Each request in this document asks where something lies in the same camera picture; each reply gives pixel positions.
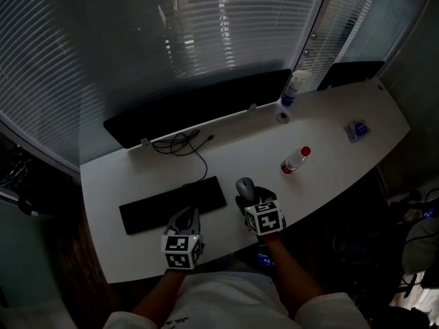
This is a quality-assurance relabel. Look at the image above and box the person's left forearm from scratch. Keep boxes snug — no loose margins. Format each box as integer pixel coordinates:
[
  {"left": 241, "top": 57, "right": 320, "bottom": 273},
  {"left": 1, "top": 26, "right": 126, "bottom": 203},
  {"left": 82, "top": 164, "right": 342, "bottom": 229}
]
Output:
[{"left": 132, "top": 268, "right": 189, "bottom": 321}]

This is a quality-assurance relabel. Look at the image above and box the small device with blue screen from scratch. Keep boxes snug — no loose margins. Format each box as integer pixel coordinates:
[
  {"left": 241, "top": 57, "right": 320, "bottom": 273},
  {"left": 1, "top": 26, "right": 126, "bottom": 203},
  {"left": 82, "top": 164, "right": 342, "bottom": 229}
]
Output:
[{"left": 257, "top": 252, "right": 276, "bottom": 268}]

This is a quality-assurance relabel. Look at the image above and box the clear water bottle red cap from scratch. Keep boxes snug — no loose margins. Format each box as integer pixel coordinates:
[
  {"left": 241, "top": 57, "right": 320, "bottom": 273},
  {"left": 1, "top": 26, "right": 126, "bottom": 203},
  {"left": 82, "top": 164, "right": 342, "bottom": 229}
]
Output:
[{"left": 280, "top": 145, "right": 312, "bottom": 175}]

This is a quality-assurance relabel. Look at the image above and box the wide black desk divider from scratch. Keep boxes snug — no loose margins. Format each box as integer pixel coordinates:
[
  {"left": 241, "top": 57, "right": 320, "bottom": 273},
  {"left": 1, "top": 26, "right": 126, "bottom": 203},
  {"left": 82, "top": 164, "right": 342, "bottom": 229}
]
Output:
[{"left": 103, "top": 69, "right": 293, "bottom": 149}]

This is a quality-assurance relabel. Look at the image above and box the plastic-wrapped office chair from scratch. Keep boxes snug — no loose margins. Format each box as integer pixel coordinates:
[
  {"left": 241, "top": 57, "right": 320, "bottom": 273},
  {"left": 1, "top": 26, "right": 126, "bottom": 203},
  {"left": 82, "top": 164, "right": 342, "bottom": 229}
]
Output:
[{"left": 0, "top": 145, "right": 34, "bottom": 193}]

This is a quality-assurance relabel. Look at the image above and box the blue tissue packet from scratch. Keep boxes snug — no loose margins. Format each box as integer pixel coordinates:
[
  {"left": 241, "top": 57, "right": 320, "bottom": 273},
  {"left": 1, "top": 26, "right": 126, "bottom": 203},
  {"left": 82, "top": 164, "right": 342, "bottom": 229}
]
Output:
[{"left": 344, "top": 119, "right": 373, "bottom": 144}]

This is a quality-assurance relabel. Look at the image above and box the wide window blind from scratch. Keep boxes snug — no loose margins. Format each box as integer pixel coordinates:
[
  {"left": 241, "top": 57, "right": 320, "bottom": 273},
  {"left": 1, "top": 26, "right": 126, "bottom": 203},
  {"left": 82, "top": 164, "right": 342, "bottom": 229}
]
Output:
[{"left": 0, "top": 0, "right": 331, "bottom": 173}]

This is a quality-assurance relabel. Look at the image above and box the white crumpled bag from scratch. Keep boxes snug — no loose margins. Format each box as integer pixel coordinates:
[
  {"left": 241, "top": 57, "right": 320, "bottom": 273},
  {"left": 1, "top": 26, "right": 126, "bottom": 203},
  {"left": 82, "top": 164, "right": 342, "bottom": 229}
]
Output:
[{"left": 403, "top": 217, "right": 439, "bottom": 276}]

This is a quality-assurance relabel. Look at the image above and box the white spray bottle blue label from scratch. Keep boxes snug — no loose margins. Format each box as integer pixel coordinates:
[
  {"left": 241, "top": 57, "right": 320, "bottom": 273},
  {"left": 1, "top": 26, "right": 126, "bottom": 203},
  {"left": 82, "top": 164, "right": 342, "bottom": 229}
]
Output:
[{"left": 280, "top": 70, "right": 311, "bottom": 108}]

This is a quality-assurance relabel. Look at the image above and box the narrow black desk divider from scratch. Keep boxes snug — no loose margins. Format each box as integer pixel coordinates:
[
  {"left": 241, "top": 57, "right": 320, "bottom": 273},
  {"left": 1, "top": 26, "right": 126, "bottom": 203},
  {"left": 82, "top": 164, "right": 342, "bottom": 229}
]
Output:
[{"left": 317, "top": 60, "right": 386, "bottom": 91}]

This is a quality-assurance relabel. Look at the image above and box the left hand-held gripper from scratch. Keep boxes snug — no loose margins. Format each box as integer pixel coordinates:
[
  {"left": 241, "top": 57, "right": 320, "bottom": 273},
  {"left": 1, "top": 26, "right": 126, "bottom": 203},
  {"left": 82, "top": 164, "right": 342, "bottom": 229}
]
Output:
[{"left": 161, "top": 206, "right": 206, "bottom": 270}]

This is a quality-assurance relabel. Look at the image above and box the black keyboard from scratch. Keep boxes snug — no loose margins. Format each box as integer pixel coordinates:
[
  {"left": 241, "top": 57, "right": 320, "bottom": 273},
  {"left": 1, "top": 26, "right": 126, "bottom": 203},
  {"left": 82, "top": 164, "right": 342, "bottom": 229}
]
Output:
[{"left": 119, "top": 175, "right": 228, "bottom": 236}]

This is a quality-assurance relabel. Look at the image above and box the person's right forearm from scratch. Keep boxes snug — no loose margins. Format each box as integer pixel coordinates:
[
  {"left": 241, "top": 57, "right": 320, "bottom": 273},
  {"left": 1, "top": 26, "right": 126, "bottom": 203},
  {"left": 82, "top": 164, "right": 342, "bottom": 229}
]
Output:
[{"left": 263, "top": 233, "right": 326, "bottom": 319}]

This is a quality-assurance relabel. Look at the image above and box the person's white shirt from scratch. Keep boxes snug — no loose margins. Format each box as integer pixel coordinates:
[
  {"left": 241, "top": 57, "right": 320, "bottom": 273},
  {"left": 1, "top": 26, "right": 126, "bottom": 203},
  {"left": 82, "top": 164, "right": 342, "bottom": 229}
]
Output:
[{"left": 102, "top": 271, "right": 372, "bottom": 329}]

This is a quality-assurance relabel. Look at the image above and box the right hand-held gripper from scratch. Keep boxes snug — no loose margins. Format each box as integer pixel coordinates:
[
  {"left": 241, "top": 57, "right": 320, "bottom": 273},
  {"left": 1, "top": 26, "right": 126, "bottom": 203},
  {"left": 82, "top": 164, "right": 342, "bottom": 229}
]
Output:
[{"left": 235, "top": 186, "right": 287, "bottom": 236}]

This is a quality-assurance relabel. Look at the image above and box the black cable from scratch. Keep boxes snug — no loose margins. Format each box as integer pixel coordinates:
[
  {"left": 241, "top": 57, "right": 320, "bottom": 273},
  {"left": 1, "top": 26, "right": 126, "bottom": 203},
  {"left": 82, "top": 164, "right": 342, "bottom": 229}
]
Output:
[{"left": 152, "top": 129, "right": 215, "bottom": 188}]

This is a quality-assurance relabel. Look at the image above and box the grey computer mouse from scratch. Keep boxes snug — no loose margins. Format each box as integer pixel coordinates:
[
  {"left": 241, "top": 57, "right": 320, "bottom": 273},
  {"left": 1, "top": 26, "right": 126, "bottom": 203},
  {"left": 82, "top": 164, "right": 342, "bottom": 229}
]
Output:
[{"left": 235, "top": 177, "right": 257, "bottom": 199}]

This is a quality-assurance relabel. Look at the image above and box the narrow window blind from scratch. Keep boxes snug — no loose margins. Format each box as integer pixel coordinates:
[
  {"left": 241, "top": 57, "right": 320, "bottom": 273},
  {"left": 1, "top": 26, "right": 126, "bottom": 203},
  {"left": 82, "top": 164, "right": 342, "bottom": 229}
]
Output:
[{"left": 294, "top": 0, "right": 431, "bottom": 93}]

